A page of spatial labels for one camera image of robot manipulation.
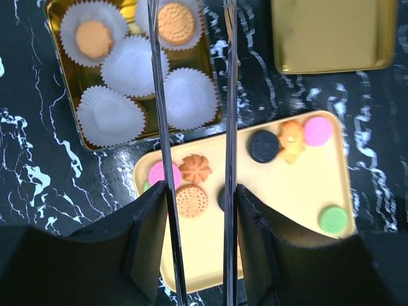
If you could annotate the white paper cup front right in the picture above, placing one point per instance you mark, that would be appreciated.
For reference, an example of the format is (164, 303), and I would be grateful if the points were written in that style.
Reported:
(191, 99)

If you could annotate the white paper cup front left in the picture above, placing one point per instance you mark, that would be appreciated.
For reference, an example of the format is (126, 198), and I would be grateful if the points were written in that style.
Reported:
(108, 118)

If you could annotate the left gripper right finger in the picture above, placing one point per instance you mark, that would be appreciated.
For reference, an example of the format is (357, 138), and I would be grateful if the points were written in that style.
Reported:
(230, 270)

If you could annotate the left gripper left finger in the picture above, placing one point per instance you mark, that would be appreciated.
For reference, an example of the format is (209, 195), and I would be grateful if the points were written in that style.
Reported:
(176, 247)

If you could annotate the tan dotted round cookie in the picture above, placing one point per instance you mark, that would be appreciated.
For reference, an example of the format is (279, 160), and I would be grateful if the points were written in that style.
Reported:
(192, 201)

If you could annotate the pink round cookie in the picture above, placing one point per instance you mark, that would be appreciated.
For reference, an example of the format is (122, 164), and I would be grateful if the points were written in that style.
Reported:
(156, 173)
(317, 131)

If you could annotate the orange swirl cookie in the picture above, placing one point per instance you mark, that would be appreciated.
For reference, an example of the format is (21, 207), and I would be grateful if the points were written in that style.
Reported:
(195, 169)

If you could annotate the green round cookie left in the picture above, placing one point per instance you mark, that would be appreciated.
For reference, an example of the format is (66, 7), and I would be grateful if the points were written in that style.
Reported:
(146, 186)

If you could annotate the black round cookie top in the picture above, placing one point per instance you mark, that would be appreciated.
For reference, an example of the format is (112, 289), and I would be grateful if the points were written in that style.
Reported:
(263, 146)

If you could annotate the green round cookie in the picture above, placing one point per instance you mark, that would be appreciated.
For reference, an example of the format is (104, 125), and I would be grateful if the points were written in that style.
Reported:
(332, 220)
(146, 186)

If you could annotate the white paper cup back right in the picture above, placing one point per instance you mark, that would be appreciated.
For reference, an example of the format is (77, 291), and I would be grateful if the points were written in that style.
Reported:
(195, 8)

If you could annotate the green round cookie right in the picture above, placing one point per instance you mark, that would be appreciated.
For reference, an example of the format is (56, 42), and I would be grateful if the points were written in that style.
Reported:
(332, 220)

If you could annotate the gold tin lid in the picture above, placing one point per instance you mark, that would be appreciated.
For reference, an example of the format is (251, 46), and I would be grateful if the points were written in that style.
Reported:
(312, 37)

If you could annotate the black round cookie centre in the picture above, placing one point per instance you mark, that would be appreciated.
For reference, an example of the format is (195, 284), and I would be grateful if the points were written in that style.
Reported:
(221, 199)

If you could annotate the white paper cup centre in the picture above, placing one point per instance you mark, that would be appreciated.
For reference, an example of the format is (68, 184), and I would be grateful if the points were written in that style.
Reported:
(128, 68)

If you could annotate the gold cookie tin box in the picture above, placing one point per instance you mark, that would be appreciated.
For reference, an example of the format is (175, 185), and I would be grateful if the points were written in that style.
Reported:
(78, 78)

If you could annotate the plain orange round cookie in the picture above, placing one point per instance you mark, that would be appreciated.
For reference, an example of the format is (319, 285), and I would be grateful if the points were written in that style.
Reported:
(94, 39)

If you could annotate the orange bear cookie top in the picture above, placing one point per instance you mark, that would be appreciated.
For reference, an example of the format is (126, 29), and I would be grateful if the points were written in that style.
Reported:
(292, 141)

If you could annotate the tan ridged round cookie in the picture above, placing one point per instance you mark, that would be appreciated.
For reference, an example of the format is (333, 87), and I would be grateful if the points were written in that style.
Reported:
(176, 23)

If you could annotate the black round cookie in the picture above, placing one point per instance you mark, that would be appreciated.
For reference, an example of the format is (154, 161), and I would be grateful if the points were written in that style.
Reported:
(221, 199)
(263, 146)

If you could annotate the yellow plastic tray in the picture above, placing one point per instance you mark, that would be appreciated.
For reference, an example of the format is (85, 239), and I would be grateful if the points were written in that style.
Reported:
(319, 178)

